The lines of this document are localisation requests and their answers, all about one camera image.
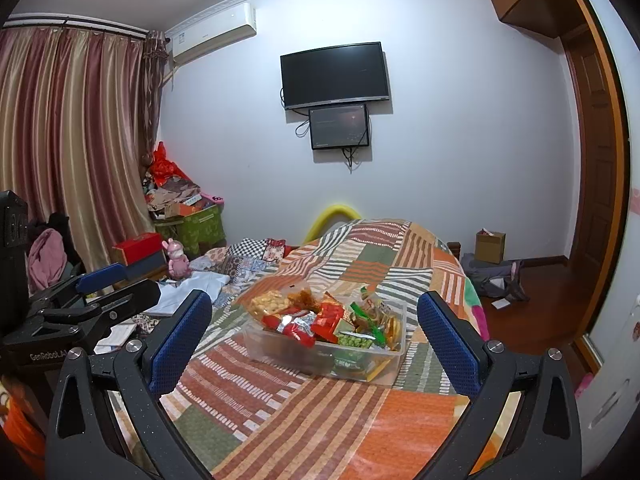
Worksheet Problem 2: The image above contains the mixed clutter pile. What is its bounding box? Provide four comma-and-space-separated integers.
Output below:
144, 175, 224, 221

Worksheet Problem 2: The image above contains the green storage box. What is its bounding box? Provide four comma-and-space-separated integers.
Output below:
155, 207, 226, 256

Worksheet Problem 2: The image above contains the clear plastic bin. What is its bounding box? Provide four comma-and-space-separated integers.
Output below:
241, 287, 408, 386

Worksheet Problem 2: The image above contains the white air conditioner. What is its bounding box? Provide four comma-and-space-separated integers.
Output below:
165, 2, 258, 65

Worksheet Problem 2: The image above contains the bright green striped packet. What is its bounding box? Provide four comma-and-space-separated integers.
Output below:
350, 300, 396, 346

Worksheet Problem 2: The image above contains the pink garment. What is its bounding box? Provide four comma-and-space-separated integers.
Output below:
27, 228, 68, 293

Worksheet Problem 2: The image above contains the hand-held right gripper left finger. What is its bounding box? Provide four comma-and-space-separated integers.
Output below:
45, 290, 215, 480

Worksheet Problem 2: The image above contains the yellow foam tube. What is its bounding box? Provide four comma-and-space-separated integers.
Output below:
304, 204, 362, 243

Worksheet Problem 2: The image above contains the grey backpack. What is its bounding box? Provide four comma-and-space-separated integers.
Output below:
460, 252, 530, 302

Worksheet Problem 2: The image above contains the red gift box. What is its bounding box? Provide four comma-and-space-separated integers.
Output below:
111, 232, 165, 267

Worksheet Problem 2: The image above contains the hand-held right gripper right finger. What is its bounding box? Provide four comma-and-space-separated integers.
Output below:
416, 290, 585, 480

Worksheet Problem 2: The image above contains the black garment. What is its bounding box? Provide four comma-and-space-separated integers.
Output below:
47, 212, 83, 266

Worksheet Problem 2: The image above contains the striped patchwork blanket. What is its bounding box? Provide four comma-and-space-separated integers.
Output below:
160, 217, 493, 480

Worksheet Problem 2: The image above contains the orange printed bag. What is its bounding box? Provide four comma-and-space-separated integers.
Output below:
0, 375, 48, 461

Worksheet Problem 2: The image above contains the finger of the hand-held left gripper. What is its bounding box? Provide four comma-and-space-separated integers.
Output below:
42, 279, 162, 354
27, 262, 129, 317

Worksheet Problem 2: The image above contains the pink plush toy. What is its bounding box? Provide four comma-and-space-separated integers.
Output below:
161, 238, 193, 278

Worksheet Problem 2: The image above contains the small black wall monitor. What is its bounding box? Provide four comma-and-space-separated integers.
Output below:
308, 104, 371, 151

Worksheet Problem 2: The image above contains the orange chips bag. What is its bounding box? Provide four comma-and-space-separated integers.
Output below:
287, 285, 323, 313

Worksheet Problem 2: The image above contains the striped pink curtain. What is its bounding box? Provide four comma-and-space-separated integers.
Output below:
0, 22, 166, 281

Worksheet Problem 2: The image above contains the white paper stack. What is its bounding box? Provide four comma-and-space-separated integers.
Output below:
95, 322, 137, 356

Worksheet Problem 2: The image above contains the red snack packet white label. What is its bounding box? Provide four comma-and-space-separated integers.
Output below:
260, 310, 318, 348

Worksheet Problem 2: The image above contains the small red snack packet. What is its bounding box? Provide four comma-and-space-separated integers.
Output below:
315, 302, 347, 336

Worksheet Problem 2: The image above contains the wooden door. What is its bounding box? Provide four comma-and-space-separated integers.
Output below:
562, 25, 628, 361

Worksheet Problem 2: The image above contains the large black wall television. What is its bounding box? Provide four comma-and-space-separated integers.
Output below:
280, 41, 391, 111

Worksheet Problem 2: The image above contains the green snack packet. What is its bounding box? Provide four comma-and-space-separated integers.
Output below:
337, 332, 376, 352

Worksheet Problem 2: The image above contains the checkered patchwork cloth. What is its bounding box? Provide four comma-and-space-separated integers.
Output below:
200, 237, 288, 286

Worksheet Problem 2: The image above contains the brown cardboard box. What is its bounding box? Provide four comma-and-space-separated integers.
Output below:
475, 228, 507, 264

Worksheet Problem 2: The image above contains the pale yellow cracker bag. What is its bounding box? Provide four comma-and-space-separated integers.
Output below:
249, 287, 292, 321

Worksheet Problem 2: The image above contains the red plastic bag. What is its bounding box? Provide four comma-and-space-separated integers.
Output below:
150, 141, 191, 188

